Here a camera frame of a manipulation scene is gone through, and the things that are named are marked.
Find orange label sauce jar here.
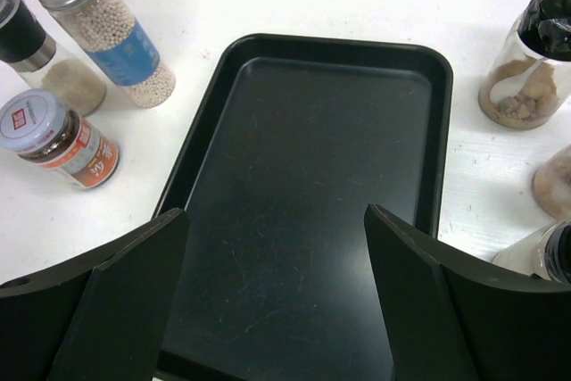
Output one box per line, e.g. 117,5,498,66
1,89,120,189

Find black rectangular tray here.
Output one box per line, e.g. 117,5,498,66
156,34,453,380

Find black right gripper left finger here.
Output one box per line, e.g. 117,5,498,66
1,209,189,380

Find pink lid glass jar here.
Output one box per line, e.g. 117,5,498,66
533,145,570,220

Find black lid white powder jar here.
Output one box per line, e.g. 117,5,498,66
492,219,570,285

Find black top grinder bottle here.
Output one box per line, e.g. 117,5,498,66
1,0,107,116

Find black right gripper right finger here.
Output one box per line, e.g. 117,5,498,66
364,205,570,380

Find tall jar white beads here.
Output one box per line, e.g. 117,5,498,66
38,0,176,108

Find black knob lid spice jar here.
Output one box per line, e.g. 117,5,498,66
478,0,570,129

